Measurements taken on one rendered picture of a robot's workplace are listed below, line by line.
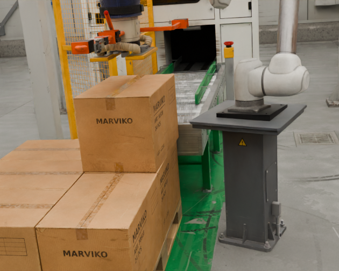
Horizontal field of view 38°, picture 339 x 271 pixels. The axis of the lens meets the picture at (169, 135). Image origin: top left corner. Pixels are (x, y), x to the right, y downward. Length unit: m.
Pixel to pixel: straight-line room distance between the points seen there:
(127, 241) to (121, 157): 0.64
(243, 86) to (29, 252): 1.35
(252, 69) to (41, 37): 1.95
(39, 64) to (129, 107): 1.74
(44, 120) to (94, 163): 1.63
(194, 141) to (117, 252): 1.27
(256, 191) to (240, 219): 0.21
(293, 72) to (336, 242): 1.02
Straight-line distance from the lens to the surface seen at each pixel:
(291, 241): 2.99
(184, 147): 3.17
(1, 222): 2.24
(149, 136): 2.47
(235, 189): 2.82
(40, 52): 4.07
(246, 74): 2.65
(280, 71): 2.60
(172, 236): 3.02
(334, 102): 5.95
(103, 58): 2.59
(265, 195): 2.79
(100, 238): 2.06
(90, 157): 2.61
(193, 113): 3.62
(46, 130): 4.21
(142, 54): 2.57
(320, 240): 3.01
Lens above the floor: 1.45
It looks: 17 degrees down
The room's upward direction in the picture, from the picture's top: 4 degrees counter-clockwise
